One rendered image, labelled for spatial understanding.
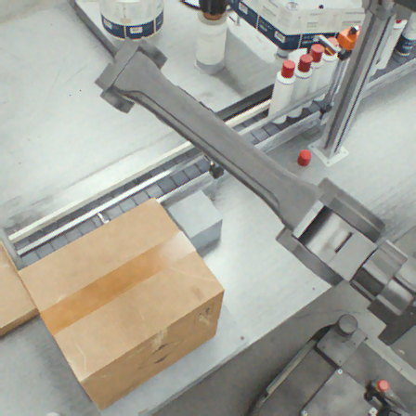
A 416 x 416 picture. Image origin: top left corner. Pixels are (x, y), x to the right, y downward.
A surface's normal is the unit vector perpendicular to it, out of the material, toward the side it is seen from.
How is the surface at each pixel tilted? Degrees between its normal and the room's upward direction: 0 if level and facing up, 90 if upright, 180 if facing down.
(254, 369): 0
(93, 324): 0
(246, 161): 35
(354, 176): 0
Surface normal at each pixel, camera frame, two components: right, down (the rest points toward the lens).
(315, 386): 0.04, -0.51
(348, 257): -0.35, -0.11
